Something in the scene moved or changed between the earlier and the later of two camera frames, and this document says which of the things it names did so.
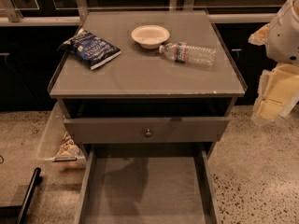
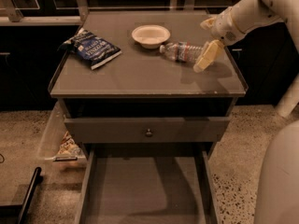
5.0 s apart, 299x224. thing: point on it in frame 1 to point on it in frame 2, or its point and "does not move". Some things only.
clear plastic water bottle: [184, 52] does not move
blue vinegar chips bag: [90, 48] does not move
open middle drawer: [149, 184] does not move
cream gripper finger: [260, 36] to [208, 23]
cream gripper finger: [277, 92] to [211, 51]
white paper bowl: [150, 36] does not move
